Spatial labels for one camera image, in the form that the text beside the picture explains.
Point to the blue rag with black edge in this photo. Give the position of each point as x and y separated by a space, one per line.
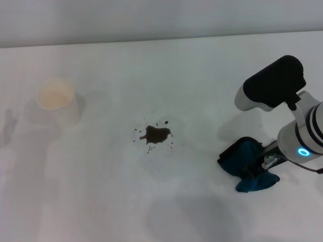
239 156

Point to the white paper cup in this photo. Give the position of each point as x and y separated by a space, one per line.
56 100

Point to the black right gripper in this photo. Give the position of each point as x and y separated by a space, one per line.
271 152

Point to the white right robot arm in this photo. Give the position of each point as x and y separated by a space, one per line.
297 121

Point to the black liquid stain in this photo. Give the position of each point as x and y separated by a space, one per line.
156 134

